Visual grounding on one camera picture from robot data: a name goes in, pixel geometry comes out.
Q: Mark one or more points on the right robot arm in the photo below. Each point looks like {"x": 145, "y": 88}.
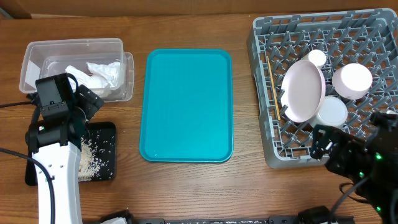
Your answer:
{"x": 379, "y": 188}

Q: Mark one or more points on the white napkin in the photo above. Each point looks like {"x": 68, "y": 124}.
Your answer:
{"x": 95, "y": 83}
{"x": 110, "y": 72}

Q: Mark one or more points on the black plastic tray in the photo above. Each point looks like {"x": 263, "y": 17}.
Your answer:
{"x": 102, "y": 149}

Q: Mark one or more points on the grey green saucer bowl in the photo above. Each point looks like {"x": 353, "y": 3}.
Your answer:
{"x": 333, "y": 112}

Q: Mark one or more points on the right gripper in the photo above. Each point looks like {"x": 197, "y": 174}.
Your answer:
{"x": 346, "y": 143}

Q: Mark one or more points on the grey dishwasher rack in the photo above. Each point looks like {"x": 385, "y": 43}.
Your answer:
{"x": 367, "y": 37}

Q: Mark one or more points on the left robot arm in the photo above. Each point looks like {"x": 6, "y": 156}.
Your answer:
{"x": 55, "y": 145}

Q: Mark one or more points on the pile of rice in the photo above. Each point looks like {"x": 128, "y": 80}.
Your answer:
{"x": 90, "y": 158}

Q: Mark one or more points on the pink white bowl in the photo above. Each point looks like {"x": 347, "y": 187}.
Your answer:
{"x": 352, "y": 81}

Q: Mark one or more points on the cardboard backdrop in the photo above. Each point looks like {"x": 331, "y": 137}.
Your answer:
{"x": 111, "y": 8}

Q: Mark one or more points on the wooden chopstick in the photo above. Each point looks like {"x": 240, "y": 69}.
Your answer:
{"x": 273, "y": 88}

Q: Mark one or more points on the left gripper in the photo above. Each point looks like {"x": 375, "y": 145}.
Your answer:
{"x": 89, "y": 102}

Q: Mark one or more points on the teal serving tray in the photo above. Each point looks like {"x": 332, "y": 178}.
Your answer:
{"x": 187, "y": 108}

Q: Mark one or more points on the clear plastic bin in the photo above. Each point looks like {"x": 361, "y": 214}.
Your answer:
{"x": 37, "y": 52}

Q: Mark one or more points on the large white plate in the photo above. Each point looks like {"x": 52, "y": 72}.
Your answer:
{"x": 304, "y": 91}

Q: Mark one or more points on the pale green cup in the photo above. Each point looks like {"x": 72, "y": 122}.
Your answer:
{"x": 317, "y": 57}

